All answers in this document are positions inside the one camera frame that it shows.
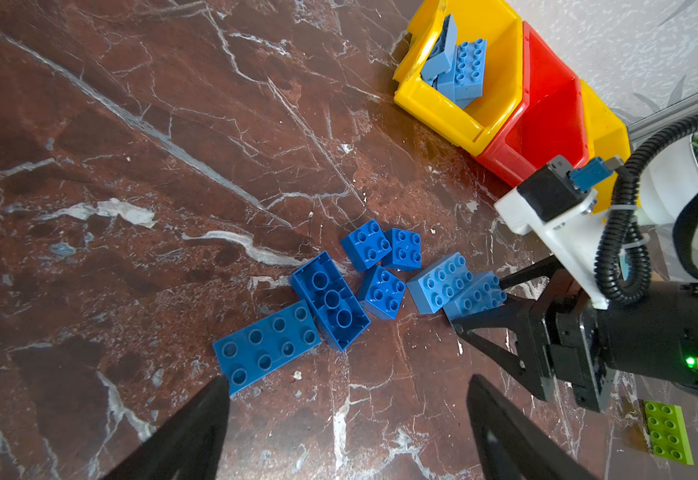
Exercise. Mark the red bin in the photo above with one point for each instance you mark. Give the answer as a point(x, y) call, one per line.
point(548, 122)

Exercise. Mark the small dark blue lego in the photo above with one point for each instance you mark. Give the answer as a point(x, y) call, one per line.
point(381, 293)
point(405, 252)
point(366, 246)

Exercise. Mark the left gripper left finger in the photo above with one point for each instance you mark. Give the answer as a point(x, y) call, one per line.
point(189, 445)

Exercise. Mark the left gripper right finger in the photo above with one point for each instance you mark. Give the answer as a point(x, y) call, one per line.
point(509, 444)

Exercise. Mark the left yellow bin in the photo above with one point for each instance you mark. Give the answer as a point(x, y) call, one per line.
point(475, 126)

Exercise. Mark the light blue lego plate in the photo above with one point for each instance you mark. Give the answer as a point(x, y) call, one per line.
point(481, 294)

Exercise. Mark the green lego brick near base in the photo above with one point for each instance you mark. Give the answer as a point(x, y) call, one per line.
point(667, 432)

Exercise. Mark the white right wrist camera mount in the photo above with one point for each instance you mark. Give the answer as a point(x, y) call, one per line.
point(557, 204)

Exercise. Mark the light blue lego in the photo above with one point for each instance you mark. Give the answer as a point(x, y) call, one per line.
point(438, 284)
point(465, 81)
point(441, 58)

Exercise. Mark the right yellow bin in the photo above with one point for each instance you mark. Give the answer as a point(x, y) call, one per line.
point(607, 135)

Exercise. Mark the dark blue lego brick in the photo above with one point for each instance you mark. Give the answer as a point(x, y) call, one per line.
point(340, 317)

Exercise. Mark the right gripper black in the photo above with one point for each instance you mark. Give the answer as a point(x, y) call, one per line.
point(566, 338)

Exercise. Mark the light blue lego top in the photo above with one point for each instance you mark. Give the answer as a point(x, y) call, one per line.
point(438, 284)

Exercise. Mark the potted flower plant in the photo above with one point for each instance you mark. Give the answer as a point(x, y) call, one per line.
point(667, 184)

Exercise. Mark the yellow bin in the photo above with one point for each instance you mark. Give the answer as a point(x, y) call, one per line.
point(475, 126)
point(607, 135)

